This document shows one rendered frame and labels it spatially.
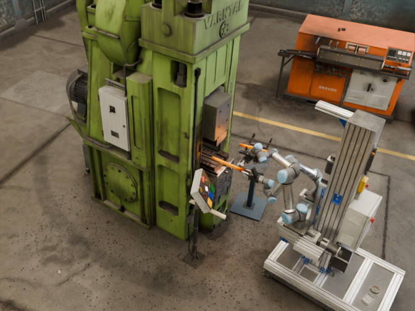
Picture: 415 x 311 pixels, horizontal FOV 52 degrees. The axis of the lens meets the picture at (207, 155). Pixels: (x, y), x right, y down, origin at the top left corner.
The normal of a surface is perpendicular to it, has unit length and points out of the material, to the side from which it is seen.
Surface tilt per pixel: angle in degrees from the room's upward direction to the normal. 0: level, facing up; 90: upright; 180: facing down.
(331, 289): 0
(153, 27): 90
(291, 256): 0
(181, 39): 90
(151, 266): 0
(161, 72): 89
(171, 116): 89
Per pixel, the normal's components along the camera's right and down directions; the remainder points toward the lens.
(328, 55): -0.37, 0.56
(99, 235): 0.05, -0.78
